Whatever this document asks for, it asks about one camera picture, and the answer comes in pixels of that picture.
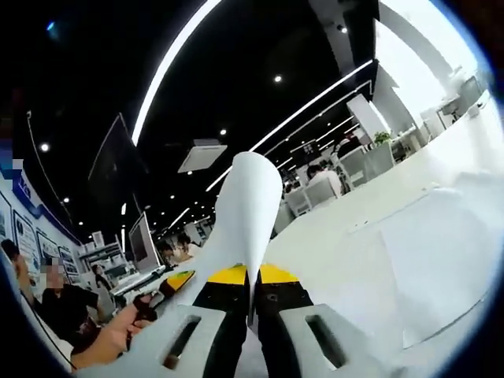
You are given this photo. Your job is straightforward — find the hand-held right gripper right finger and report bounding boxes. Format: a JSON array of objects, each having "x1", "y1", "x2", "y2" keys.
[{"x1": 255, "y1": 264, "x2": 379, "y2": 378}]

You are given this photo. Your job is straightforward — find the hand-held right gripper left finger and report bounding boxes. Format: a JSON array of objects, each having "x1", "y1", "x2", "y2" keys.
[{"x1": 129, "y1": 264, "x2": 251, "y2": 378}]

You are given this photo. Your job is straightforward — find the white printing paper sheet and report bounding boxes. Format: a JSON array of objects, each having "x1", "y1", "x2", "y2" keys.
[{"x1": 380, "y1": 172, "x2": 504, "y2": 350}]

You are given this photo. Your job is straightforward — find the person's left hand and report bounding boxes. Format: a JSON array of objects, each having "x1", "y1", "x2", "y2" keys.
[{"x1": 100, "y1": 305, "x2": 158, "y2": 358}]

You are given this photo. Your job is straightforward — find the silver laptop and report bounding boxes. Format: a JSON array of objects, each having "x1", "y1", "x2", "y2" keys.
[{"x1": 109, "y1": 212, "x2": 178, "y2": 296}]

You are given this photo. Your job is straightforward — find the white storage shelf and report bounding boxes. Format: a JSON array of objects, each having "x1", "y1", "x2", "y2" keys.
[{"x1": 78, "y1": 232, "x2": 131, "y2": 276}]

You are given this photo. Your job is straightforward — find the white table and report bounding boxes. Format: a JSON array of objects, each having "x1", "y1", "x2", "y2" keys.
[{"x1": 271, "y1": 100, "x2": 504, "y2": 378}]

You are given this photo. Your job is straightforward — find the ceiling air conditioner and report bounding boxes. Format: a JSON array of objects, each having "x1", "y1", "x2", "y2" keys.
[{"x1": 176, "y1": 138, "x2": 228, "y2": 174}]

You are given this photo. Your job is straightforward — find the table power socket strip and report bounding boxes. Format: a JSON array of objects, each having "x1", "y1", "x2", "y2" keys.
[{"x1": 346, "y1": 182, "x2": 440, "y2": 234}]

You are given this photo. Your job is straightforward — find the group of white office chairs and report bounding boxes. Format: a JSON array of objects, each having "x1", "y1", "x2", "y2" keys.
[{"x1": 275, "y1": 139, "x2": 397, "y2": 228}]

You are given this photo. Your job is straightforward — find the thin ceiling light strip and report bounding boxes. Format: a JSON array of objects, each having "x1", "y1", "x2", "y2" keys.
[{"x1": 206, "y1": 58, "x2": 373, "y2": 190}]

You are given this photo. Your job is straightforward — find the white square pillar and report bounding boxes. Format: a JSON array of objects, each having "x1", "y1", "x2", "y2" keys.
[{"x1": 346, "y1": 95, "x2": 389, "y2": 139}]

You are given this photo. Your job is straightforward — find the wide ceiling light strip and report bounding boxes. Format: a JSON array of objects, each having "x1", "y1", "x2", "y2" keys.
[{"x1": 132, "y1": 0, "x2": 222, "y2": 145}]

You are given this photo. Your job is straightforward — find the blue white wall posters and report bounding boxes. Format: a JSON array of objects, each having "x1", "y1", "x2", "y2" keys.
[{"x1": 0, "y1": 165, "x2": 83, "y2": 276}]

